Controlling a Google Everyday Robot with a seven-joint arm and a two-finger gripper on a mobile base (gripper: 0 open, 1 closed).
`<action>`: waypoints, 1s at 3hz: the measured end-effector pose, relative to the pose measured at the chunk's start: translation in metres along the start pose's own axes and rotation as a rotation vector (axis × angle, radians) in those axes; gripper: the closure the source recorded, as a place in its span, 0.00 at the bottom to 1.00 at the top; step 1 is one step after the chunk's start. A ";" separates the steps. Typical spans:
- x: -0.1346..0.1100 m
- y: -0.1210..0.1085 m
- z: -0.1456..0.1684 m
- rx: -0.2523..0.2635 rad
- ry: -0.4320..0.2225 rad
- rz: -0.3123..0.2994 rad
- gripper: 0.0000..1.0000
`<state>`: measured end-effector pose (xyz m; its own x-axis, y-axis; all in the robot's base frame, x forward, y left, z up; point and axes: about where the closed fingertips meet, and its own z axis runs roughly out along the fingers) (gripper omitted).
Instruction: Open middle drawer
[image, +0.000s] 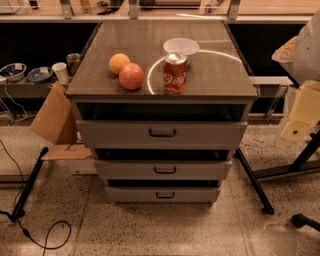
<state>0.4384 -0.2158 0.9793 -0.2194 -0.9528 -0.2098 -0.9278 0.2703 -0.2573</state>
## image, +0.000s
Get blue bowl right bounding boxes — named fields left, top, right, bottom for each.
left=27, top=67, right=53, bottom=84

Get grey drawer cabinet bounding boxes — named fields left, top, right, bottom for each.
left=67, top=20, right=257, bottom=189

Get blue bowl left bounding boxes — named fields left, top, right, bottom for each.
left=0, top=63, right=26, bottom=82

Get brown cardboard box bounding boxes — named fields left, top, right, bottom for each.
left=30, top=82, right=91, bottom=160

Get black caster foot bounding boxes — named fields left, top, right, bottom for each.
left=291, top=214, right=320, bottom=232

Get red apple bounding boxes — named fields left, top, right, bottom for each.
left=119, top=63, right=144, bottom=90

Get white plastic bowl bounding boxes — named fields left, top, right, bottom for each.
left=163, top=38, right=200, bottom=61

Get blue bowl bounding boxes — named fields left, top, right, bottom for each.
left=0, top=63, right=26, bottom=82
left=27, top=67, right=53, bottom=84

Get orange fruit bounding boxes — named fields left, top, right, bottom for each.
left=109, top=53, right=130, bottom=74

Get grey bottom drawer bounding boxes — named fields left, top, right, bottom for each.
left=105, top=187, right=220, bottom=203

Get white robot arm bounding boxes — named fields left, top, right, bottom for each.
left=272, top=10, right=320, bottom=85

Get grey drawer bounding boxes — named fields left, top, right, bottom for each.
left=105, top=187, right=220, bottom=203
left=77, top=120, right=247, bottom=150
left=94, top=160, right=232, bottom=180

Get red soda can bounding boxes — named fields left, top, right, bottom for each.
left=163, top=52, right=187, bottom=95

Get black stand leg left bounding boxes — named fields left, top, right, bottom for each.
left=10, top=147, right=49, bottom=223

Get grey top drawer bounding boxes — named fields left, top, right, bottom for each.
left=77, top=120, right=247, bottom=150

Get dark glass jar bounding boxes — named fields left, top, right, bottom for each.
left=66, top=53, right=81, bottom=76

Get white paper cup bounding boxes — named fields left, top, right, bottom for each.
left=52, top=62, right=69, bottom=84

